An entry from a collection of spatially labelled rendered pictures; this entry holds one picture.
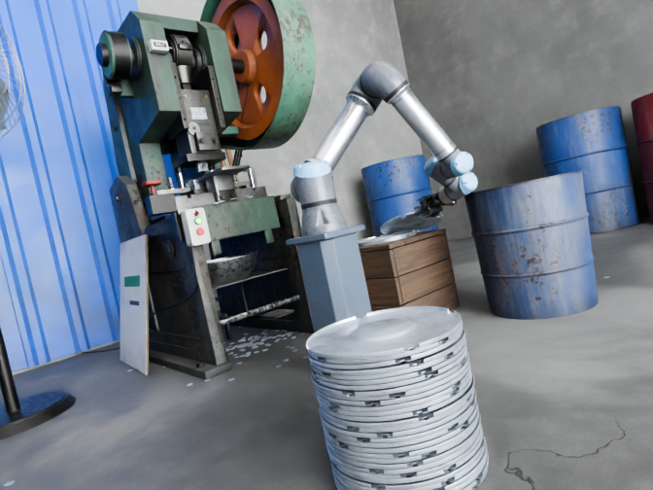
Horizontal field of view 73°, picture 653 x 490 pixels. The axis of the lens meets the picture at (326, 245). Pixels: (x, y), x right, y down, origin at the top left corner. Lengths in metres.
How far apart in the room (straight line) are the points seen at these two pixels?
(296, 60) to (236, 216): 0.74
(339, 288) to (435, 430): 0.67
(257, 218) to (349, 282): 0.72
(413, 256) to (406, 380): 1.12
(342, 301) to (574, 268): 0.83
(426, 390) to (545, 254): 1.02
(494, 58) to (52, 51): 3.66
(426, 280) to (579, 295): 0.54
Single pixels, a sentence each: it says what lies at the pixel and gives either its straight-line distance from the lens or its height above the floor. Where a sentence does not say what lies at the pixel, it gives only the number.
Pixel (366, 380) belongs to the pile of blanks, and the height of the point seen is 0.23.
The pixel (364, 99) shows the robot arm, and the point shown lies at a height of 0.87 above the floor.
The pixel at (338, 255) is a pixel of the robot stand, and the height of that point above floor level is 0.38.
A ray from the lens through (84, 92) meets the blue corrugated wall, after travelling 3.32.
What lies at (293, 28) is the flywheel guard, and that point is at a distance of 2.16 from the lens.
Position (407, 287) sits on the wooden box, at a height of 0.17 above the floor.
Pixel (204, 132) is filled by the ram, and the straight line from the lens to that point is 2.07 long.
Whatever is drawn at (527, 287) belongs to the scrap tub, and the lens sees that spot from 1.71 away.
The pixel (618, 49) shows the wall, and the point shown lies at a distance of 4.47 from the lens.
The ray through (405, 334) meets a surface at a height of 0.26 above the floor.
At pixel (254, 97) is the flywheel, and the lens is 2.41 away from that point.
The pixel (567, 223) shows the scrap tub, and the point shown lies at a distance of 1.71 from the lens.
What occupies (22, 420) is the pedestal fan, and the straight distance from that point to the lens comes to 1.91.
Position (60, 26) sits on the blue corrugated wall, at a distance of 3.46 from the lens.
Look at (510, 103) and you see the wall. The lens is 4.75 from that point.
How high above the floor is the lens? 0.48
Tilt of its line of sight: 3 degrees down
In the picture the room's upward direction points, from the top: 12 degrees counter-clockwise
